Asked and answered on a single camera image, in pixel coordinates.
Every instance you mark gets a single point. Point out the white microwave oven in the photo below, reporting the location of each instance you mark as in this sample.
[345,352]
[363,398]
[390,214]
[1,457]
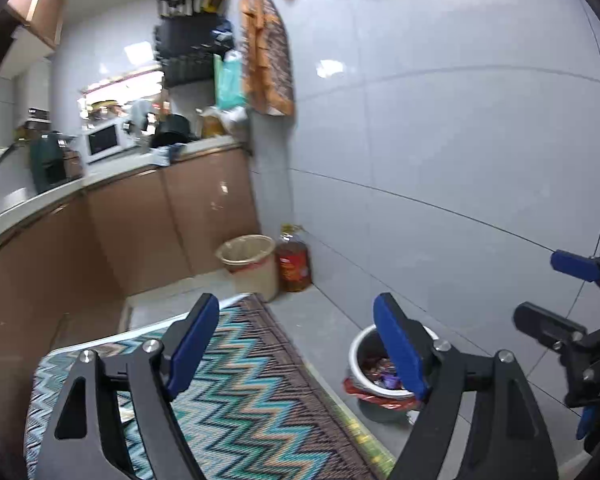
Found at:
[105,141]

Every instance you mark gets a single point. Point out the black wall spice rack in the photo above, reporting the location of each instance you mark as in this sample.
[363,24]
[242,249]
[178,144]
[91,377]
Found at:
[190,45]

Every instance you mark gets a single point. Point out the yellow bottle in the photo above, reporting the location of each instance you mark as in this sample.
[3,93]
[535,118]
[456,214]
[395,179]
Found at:
[211,124]

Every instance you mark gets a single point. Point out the dark green kitchen appliance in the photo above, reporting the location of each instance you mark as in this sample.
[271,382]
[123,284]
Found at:
[50,165]

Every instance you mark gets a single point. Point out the brown kitchen base cabinet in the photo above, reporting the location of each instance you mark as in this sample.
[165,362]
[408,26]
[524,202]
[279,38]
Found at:
[130,235]

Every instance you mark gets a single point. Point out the glass jar with lid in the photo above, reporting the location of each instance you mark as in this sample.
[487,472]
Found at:
[107,111]

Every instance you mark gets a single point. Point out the black cooking pot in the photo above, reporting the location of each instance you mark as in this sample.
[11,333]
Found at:
[172,132]

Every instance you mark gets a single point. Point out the crumpled white bag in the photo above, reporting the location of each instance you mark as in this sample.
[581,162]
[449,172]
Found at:
[236,122]

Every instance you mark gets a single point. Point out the brown snack wrapper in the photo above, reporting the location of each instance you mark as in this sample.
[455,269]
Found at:
[376,367]

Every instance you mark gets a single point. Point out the orange patterned hanging cloth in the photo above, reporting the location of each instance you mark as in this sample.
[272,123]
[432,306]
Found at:
[267,50]

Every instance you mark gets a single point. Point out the brown wall cabinet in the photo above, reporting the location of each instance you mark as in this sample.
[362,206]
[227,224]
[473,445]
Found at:
[42,5]

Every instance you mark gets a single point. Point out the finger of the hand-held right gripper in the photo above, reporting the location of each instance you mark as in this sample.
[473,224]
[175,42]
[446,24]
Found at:
[575,264]
[545,325]

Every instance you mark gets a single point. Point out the white bowl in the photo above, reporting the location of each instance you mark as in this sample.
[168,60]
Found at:
[15,199]

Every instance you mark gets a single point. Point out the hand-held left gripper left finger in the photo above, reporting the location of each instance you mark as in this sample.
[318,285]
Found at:
[195,340]

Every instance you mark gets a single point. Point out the green plastic bag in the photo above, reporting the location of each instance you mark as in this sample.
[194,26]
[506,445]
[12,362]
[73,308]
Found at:
[229,82]

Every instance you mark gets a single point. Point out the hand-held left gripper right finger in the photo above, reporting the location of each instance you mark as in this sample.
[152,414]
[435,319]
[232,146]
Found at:
[397,345]

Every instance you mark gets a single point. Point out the purple wrapper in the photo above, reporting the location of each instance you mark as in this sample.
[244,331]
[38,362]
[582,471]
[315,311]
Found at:
[390,381]

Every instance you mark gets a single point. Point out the white round trash bin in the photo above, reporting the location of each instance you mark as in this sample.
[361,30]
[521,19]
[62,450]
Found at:
[360,355]

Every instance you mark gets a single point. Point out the zigzag patterned table cloth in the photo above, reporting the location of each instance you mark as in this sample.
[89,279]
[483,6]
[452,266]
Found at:
[260,400]

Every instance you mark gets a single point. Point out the small brown box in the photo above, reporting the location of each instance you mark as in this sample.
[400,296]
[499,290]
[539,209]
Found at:
[73,165]

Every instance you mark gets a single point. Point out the red plastic bag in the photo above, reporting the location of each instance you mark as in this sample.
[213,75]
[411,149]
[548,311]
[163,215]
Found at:
[355,389]

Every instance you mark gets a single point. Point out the beige trash bin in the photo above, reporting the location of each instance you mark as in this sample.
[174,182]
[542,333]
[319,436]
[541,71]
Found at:
[252,270]

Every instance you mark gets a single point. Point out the person's right hand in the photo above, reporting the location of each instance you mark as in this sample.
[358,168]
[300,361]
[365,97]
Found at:
[586,422]

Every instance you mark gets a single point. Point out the cooking oil bottle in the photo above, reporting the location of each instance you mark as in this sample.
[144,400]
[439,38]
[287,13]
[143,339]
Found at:
[294,267]

